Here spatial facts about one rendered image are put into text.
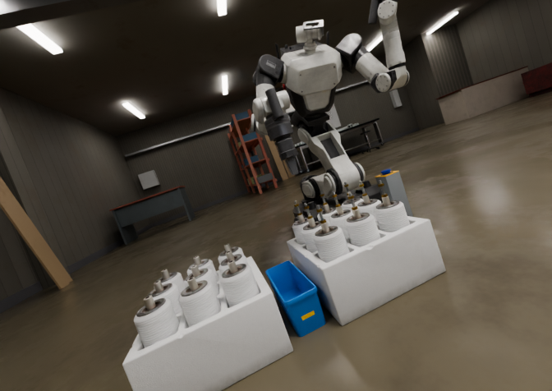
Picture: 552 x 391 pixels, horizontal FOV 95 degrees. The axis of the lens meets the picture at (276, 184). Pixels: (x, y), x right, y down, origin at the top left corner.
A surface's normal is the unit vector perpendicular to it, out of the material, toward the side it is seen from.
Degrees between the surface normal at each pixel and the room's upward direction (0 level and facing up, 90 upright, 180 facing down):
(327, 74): 127
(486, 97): 90
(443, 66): 90
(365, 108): 90
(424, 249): 90
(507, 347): 0
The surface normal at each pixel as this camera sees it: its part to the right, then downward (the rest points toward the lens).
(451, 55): 0.18, 0.00
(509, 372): -0.33, -0.94
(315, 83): 0.22, 0.62
